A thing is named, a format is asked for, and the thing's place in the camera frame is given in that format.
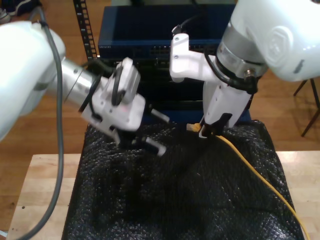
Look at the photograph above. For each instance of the blue rack base plate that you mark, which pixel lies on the blue rack base plate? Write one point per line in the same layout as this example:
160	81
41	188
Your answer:
243	116

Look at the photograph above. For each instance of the black rack shelf tray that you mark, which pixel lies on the black rack shelf tray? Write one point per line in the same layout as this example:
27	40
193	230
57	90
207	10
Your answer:
180	105

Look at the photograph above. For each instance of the brown wooden chair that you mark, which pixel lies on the brown wooden chair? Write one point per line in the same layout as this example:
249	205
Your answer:
300	88

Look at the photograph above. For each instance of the black rack server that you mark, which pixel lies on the black rack server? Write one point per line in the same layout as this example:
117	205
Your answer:
155	70

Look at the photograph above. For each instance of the black bubble wrap mat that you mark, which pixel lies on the black bubble wrap mat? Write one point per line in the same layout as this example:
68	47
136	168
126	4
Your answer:
175	187

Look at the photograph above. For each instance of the dark sneaker white sole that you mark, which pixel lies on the dark sneaker white sole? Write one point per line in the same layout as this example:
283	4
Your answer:
25	6

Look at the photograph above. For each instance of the blue network switch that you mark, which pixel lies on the blue network switch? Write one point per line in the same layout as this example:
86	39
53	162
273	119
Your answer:
140	25

